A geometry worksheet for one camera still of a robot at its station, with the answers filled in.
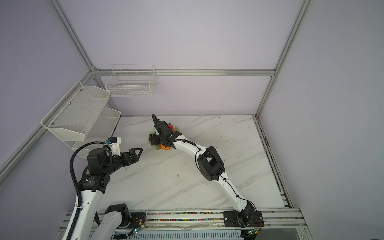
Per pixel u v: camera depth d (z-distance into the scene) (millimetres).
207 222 736
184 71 933
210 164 596
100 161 549
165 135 748
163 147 938
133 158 660
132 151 654
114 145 659
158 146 979
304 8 686
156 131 855
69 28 736
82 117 797
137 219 732
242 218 640
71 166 520
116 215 611
